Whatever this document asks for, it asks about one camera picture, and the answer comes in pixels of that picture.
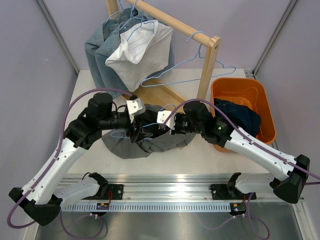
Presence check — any dark blue denim skirt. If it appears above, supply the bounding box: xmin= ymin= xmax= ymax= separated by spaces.
xmin=214 ymin=98 xmax=261 ymax=137

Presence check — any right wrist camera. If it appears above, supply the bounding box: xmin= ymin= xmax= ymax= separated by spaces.
xmin=156 ymin=110 xmax=176 ymax=130

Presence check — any grey pleated skirt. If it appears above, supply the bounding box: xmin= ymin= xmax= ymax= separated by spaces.
xmin=101 ymin=104 xmax=196 ymax=159

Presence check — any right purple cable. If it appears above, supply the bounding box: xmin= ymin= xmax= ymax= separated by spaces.
xmin=161 ymin=98 xmax=320 ymax=240

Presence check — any blue wire hanger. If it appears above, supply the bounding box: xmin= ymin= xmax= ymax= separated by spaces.
xmin=140 ymin=30 xmax=237 ymax=88

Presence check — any purple cable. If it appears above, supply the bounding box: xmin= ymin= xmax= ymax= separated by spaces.
xmin=161 ymin=98 xmax=320 ymax=240
xmin=6 ymin=87 xmax=136 ymax=238

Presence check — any white shirt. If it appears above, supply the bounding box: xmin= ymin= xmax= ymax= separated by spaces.
xmin=105 ymin=20 xmax=175 ymax=92

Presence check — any light blue denim garment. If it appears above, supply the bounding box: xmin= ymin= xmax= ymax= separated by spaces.
xmin=84 ymin=8 xmax=175 ymax=99

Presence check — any wooden clothes rack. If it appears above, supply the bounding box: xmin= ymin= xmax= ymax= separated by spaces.
xmin=106 ymin=0 xmax=222 ymax=151

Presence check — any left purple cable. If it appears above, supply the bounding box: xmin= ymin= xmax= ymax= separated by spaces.
xmin=6 ymin=87 xmax=136 ymax=238

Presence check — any aluminium rail base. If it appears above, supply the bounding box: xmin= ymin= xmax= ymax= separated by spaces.
xmin=33 ymin=173 xmax=306 ymax=213

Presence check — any orange plastic basket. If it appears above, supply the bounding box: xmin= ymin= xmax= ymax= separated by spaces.
xmin=210 ymin=77 xmax=277 ymax=145

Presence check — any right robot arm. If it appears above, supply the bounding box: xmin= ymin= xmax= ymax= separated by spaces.
xmin=162 ymin=98 xmax=310 ymax=204

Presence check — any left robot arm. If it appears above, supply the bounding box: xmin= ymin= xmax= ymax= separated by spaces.
xmin=8 ymin=92 xmax=146 ymax=226

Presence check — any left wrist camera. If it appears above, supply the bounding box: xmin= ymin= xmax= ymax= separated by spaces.
xmin=126 ymin=98 xmax=146 ymax=123

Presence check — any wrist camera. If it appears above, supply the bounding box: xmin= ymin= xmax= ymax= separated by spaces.
xmin=126 ymin=98 xmax=146 ymax=123
xmin=156 ymin=110 xmax=176 ymax=130

